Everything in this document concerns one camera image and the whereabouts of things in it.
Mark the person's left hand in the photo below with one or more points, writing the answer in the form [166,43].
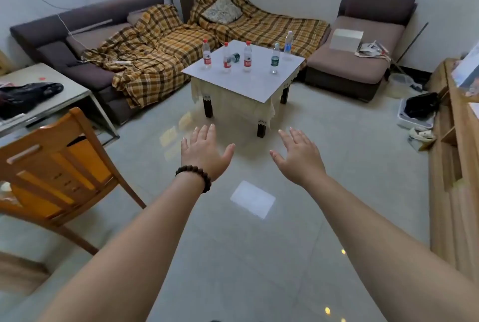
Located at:
[202,157]

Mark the person's right hand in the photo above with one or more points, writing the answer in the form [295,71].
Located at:
[303,164]

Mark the red cap bottle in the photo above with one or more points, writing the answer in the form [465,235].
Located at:
[206,56]
[247,57]
[227,60]

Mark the green label bottle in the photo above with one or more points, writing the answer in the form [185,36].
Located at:
[275,60]
[235,57]

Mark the blue label bottle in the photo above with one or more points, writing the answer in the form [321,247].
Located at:
[288,46]

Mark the wooden TV cabinet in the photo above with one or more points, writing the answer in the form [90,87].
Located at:
[445,198]

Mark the person's right forearm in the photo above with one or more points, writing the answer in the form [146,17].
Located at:
[374,250]

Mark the person's left forearm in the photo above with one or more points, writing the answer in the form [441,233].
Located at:
[131,258]

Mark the white coffee table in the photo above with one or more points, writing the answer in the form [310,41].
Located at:
[254,82]

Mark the cream lace tablecloth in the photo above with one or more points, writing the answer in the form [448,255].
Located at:
[232,104]

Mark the brown chaise sofa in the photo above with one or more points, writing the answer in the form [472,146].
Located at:
[351,67]

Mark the white plastic basket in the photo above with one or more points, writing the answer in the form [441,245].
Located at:
[411,123]

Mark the cream cloth bag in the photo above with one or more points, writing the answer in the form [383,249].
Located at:
[421,138]

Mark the clear plastic tub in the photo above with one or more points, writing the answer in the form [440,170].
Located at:
[400,86]

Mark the white cardboard box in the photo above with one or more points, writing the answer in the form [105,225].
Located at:
[346,39]

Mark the printed cloth tote bag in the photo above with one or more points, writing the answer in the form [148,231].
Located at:
[370,49]

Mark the wooden chair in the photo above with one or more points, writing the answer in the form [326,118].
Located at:
[56,168]

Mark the grey patterned pillow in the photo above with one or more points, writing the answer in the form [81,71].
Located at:
[222,11]

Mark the dark brown sofa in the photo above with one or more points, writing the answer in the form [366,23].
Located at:
[56,52]
[186,3]

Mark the glass side table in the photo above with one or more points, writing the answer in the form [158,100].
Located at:
[56,93]

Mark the black plastic bag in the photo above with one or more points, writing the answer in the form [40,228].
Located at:
[30,93]

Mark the white and blue box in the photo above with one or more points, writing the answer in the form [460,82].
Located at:
[467,71]

